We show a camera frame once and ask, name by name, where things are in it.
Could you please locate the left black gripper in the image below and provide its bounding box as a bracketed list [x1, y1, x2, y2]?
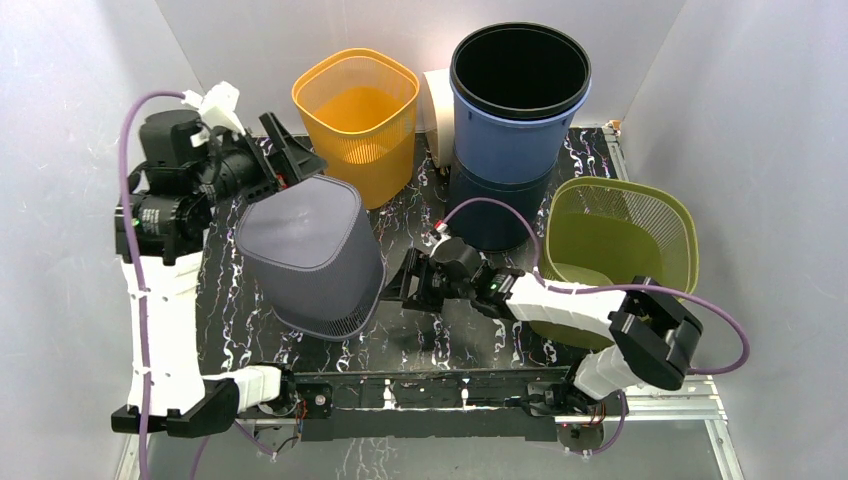
[191, 112, 327, 207]

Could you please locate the grey mesh waste basket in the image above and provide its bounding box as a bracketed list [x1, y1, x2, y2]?
[235, 175, 385, 341]

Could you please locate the orange mesh waste basket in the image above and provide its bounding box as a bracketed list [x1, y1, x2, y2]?
[291, 48, 420, 209]

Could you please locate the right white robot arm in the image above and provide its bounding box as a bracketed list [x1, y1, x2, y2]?
[380, 238, 703, 416]

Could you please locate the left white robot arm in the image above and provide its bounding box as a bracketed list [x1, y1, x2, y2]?
[110, 109, 326, 438]

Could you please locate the white curved plastic object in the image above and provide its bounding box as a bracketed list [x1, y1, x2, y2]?
[421, 69, 455, 168]

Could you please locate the olive green mesh basket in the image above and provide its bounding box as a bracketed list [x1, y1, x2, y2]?
[529, 176, 700, 352]

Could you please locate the blue plastic bin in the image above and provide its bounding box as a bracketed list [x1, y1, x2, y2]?
[445, 23, 594, 253]

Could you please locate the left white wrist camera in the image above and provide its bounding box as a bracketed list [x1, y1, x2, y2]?
[181, 81, 247, 135]

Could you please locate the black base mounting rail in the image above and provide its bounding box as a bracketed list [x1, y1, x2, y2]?
[293, 368, 605, 442]

